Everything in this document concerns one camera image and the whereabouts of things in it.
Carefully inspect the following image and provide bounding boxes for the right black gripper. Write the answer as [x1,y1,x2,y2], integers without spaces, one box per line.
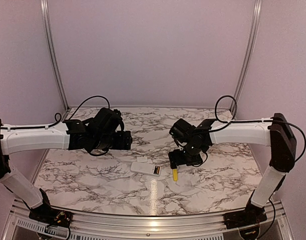
[169,141,204,169]

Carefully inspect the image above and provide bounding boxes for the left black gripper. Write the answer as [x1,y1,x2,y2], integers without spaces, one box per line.
[92,130,133,150]

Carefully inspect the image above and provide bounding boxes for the yellow handled screwdriver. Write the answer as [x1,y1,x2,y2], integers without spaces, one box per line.
[172,168,178,182]

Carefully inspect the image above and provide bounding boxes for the white battery cover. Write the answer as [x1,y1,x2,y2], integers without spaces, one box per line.
[137,156,148,163]

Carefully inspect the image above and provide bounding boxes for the white remote control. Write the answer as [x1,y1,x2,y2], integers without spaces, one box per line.
[130,162,161,177]

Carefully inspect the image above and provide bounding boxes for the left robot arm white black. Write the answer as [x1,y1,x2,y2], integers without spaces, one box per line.
[0,107,132,223]

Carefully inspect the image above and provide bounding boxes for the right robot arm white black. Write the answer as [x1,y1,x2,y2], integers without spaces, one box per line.
[168,113,297,224]

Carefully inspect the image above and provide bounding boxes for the battery in remote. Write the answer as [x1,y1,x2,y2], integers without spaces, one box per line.
[153,166,161,175]

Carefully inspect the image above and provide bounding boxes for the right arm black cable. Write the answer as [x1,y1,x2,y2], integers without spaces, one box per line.
[214,95,306,163]

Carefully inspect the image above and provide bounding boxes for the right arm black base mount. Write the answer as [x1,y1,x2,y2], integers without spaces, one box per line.
[223,210,267,229]

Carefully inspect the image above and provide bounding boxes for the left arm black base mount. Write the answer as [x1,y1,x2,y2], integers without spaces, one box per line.
[29,208,73,228]

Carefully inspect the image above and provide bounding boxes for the front aluminium rail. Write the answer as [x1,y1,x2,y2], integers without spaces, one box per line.
[7,199,293,240]

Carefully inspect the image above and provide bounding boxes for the left aluminium frame post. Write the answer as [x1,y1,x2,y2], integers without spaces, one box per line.
[40,0,69,111]

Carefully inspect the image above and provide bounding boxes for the aluminium frame post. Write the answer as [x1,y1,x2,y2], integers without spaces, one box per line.
[40,0,69,111]
[234,0,262,102]

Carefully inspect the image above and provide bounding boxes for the right aluminium frame post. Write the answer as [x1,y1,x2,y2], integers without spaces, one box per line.
[234,0,262,102]

